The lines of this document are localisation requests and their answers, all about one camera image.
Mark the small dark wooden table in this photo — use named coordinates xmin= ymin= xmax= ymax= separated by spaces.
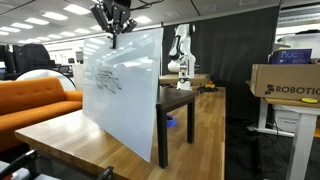
xmin=155 ymin=86 xmax=200 ymax=169

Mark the small yellow object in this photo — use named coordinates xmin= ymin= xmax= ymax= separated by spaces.
xmin=300 ymin=97 xmax=319 ymax=104

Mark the white round reflector disc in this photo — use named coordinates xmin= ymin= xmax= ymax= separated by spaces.
xmin=14 ymin=69 xmax=77 ymax=93

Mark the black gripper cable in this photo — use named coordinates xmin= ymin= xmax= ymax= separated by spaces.
xmin=129 ymin=0 xmax=165 ymax=11

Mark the brown cardboard box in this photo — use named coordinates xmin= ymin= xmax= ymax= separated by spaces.
xmin=249 ymin=63 xmax=320 ymax=101

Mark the white glass board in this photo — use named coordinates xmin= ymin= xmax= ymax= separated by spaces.
xmin=81 ymin=27 xmax=165 ymax=164

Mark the white box under desk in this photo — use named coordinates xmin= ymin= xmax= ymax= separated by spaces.
xmin=273 ymin=108 xmax=301 ymax=133

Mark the black clamp knob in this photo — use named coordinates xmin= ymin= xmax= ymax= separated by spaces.
xmin=96 ymin=166 xmax=116 ymax=180

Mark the black fabric backdrop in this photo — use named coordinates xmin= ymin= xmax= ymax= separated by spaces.
xmin=12 ymin=43 xmax=52 ymax=74

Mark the white desk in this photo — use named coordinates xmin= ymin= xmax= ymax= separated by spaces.
xmin=256 ymin=97 xmax=320 ymax=180

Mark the yellow red toy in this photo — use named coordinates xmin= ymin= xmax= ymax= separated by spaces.
xmin=203 ymin=80 xmax=218 ymax=91

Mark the black curtain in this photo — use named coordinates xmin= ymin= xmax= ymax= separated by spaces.
xmin=161 ymin=5 xmax=281 ymax=121

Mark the blue printed box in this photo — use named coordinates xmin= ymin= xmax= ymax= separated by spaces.
xmin=269 ymin=48 xmax=313 ymax=65

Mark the white cabinet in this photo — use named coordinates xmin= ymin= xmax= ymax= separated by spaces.
xmin=71 ymin=63 xmax=84 ymax=91

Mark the orange sofa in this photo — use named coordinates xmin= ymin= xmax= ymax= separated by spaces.
xmin=0 ymin=77 xmax=84 ymax=154

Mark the black metal bar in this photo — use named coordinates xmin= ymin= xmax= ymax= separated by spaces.
xmin=0 ymin=149 xmax=39 ymax=180

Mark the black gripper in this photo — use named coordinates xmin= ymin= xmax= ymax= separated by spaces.
xmin=90 ymin=0 xmax=138 ymax=50

